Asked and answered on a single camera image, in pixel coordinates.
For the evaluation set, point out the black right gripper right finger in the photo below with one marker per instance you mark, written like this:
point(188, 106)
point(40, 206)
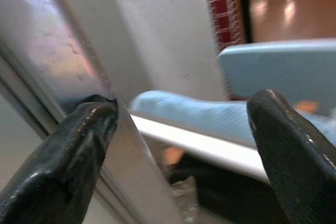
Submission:
point(296, 161)

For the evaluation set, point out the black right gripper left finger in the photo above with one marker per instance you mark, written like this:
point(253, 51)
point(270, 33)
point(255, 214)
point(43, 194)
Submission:
point(52, 171)

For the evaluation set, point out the silver mini fridge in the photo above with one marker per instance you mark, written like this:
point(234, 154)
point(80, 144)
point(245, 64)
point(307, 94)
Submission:
point(52, 37)

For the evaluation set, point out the white folding chair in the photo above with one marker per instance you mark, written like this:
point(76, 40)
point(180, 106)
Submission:
point(197, 140)

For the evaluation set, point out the light blue textured chair back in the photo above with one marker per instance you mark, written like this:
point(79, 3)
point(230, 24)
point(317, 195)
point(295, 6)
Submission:
point(197, 113)

